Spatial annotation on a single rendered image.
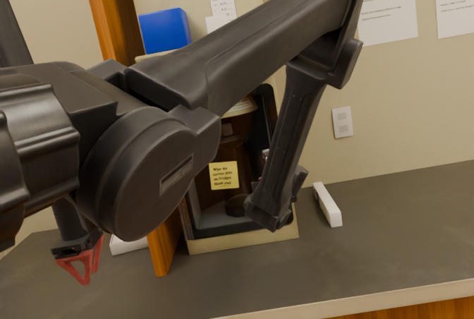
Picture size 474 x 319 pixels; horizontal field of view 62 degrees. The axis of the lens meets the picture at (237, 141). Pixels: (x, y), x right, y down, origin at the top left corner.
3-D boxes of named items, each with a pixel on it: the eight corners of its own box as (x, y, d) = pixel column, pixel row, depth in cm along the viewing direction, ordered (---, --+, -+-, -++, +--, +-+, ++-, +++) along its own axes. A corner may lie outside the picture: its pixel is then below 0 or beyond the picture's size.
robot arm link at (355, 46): (279, 19, 53) (353, 49, 50) (298, 8, 57) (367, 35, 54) (235, 215, 82) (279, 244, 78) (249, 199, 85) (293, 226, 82)
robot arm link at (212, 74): (316, -57, 51) (389, -33, 48) (292, 38, 60) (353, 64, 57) (-26, 91, 22) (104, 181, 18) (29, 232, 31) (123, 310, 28)
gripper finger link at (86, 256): (110, 268, 82) (99, 227, 80) (99, 288, 75) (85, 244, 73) (79, 273, 83) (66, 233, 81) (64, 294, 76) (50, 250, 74)
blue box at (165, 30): (154, 54, 101) (147, 18, 99) (193, 47, 101) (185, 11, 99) (146, 54, 91) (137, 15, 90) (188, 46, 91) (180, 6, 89)
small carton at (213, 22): (209, 44, 98) (204, 19, 97) (229, 41, 98) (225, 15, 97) (209, 43, 93) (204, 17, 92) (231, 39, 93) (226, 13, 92)
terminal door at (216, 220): (188, 240, 113) (158, 101, 104) (294, 223, 111) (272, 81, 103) (187, 241, 112) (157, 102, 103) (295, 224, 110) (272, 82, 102)
